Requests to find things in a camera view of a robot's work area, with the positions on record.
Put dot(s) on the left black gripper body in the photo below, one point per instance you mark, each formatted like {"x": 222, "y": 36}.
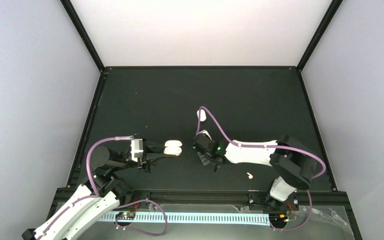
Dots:
{"x": 145, "y": 165}

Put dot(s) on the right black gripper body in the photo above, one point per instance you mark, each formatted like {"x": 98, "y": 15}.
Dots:
{"x": 209, "y": 155}

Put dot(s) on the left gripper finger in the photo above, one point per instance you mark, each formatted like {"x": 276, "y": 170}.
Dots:
{"x": 157, "y": 158}
{"x": 155, "y": 146}

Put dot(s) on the beige small earbuds case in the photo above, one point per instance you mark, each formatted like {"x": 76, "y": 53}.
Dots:
{"x": 173, "y": 147}

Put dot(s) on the white earbuds charging case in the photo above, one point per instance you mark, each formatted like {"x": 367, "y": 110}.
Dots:
{"x": 201, "y": 115}

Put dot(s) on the white earbud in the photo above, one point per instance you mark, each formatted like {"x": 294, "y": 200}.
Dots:
{"x": 250, "y": 176}

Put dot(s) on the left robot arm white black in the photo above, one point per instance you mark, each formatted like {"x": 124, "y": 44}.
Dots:
{"x": 103, "y": 191}

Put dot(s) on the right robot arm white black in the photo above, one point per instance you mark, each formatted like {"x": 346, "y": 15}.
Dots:
{"x": 296, "y": 167}

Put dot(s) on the left circuit board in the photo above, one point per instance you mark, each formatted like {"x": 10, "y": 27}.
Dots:
{"x": 125, "y": 215}

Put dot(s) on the circuit board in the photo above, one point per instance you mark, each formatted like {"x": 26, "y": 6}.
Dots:
{"x": 125, "y": 215}
{"x": 281, "y": 218}

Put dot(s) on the right circuit board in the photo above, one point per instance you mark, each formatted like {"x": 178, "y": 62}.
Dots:
{"x": 281, "y": 218}

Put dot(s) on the clear plastic sheet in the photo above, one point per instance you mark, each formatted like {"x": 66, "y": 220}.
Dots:
{"x": 322, "y": 222}

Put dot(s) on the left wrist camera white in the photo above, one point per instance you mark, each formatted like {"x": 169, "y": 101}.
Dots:
{"x": 136, "y": 149}

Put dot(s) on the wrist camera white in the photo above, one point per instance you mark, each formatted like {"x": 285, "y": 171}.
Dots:
{"x": 136, "y": 149}
{"x": 206, "y": 133}

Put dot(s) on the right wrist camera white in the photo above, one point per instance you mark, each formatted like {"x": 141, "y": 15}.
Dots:
{"x": 206, "y": 133}

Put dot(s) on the black front aluminium rail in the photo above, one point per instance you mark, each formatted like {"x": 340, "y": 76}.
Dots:
{"x": 256, "y": 200}

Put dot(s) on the light blue slotted cable duct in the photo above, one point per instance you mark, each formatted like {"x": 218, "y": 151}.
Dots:
{"x": 258, "y": 219}

